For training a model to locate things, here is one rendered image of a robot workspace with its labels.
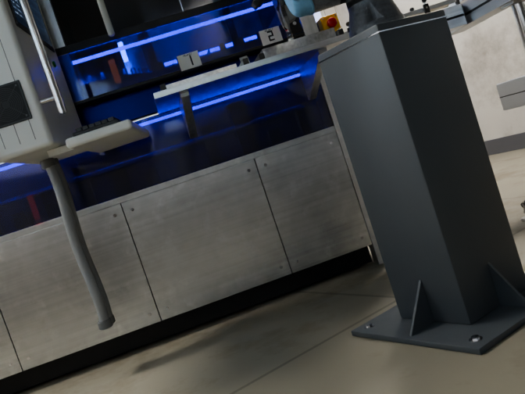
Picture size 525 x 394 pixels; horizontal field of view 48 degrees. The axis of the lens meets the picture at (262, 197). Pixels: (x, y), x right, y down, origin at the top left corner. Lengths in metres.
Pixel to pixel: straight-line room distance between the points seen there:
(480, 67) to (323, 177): 2.85
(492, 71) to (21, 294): 3.81
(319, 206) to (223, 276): 0.48
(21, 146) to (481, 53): 3.89
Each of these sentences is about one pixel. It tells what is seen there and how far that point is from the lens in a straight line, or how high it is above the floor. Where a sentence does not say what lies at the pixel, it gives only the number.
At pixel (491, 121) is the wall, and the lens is 5.12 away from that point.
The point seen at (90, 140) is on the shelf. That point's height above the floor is 0.78.
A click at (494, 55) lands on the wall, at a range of 4.99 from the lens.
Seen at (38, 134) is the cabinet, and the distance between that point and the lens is 1.85.
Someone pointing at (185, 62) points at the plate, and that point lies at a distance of 2.40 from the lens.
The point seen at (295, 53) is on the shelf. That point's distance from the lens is 2.04.
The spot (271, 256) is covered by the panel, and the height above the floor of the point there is 0.18.
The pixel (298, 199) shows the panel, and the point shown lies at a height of 0.36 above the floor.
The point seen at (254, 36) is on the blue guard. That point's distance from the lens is 2.44.
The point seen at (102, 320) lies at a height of 0.21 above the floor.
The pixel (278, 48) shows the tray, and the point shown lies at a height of 0.90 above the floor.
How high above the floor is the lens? 0.58
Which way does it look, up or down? 4 degrees down
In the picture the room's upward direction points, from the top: 18 degrees counter-clockwise
